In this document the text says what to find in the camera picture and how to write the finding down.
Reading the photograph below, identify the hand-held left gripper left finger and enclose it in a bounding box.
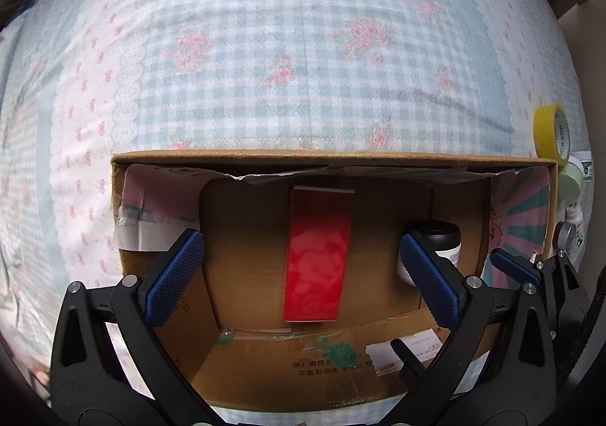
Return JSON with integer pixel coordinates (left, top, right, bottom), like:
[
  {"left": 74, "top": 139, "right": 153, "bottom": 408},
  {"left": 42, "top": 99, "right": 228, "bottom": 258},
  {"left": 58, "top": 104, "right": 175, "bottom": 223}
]
[{"left": 51, "top": 228, "right": 223, "bottom": 426}]

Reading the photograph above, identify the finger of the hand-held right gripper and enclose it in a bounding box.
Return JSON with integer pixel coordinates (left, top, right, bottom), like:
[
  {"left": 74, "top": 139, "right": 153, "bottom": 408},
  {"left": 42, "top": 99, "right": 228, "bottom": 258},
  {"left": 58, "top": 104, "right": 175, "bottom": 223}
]
[{"left": 490, "top": 248, "right": 543, "bottom": 287}]

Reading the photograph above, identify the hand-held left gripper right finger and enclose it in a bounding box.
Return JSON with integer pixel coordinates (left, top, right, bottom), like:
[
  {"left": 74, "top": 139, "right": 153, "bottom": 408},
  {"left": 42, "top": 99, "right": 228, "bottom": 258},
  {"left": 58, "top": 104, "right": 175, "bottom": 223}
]
[{"left": 389, "top": 230, "right": 557, "bottom": 426}]

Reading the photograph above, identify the white jar with black lid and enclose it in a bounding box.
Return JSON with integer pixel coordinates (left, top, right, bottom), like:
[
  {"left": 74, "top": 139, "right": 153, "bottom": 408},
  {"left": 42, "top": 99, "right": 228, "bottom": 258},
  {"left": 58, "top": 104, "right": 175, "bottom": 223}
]
[{"left": 397, "top": 221, "right": 462, "bottom": 286}]

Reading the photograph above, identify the small silver-lid jar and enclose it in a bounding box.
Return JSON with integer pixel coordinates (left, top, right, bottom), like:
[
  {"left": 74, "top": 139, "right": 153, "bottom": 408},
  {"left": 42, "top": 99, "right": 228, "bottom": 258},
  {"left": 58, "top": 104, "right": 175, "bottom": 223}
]
[{"left": 554, "top": 222, "right": 578, "bottom": 249}]

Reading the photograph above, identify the white pill bottle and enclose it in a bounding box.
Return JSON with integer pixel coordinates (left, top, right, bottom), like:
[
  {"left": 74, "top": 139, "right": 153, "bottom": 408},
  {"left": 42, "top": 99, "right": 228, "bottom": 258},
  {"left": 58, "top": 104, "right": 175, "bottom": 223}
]
[{"left": 562, "top": 198, "right": 590, "bottom": 261}]

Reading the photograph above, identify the white jar with green label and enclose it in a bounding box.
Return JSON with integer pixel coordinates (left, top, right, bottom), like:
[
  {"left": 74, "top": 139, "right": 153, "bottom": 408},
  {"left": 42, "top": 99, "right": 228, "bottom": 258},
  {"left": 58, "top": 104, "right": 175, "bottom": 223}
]
[{"left": 559, "top": 151, "right": 595, "bottom": 202}]

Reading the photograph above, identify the cardboard box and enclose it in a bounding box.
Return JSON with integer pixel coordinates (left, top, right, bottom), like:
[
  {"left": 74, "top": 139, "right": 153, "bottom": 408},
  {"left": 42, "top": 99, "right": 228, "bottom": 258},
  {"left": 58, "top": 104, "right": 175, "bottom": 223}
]
[{"left": 110, "top": 149, "right": 562, "bottom": 412}]

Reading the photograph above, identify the yellow tape roll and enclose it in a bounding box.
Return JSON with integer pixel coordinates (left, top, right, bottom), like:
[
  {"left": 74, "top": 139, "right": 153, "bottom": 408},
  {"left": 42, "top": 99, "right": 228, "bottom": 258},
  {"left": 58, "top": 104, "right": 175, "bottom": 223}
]
[{"left": 533, "top": 103, "right": 573, "bottom": 166}]

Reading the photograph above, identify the checked floral bed sheet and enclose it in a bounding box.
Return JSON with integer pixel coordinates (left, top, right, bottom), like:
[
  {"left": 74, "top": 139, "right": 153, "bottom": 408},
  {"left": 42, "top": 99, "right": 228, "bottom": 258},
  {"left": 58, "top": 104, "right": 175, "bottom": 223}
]
[{"left": 0, "top": 0, "right": 597, "bottom": 426}]

